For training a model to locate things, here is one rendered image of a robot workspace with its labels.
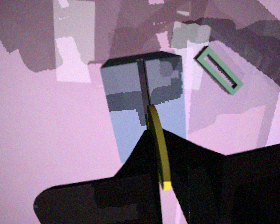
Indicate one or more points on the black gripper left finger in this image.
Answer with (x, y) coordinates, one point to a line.
(132, 195)

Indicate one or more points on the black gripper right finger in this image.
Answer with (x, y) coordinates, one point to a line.
(204, 181)

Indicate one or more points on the gold coin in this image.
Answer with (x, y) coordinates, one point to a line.
(154, 125)

